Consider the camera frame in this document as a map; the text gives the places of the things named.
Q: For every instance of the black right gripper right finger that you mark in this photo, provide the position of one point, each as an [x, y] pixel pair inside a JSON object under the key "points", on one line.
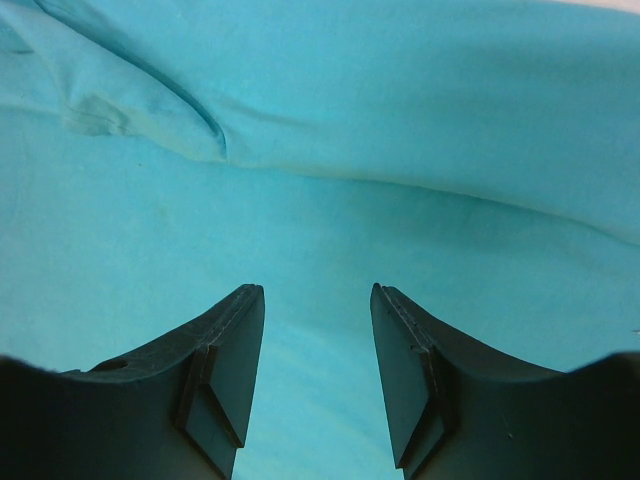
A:
{"points": [[459, 409]]}

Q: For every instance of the turquoise t-shirt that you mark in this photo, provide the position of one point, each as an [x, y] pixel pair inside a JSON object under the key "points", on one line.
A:
{"points": [[480, 156]]}

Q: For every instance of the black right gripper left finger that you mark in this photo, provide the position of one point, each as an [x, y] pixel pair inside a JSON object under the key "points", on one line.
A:
{"points": [[177, 407]]}

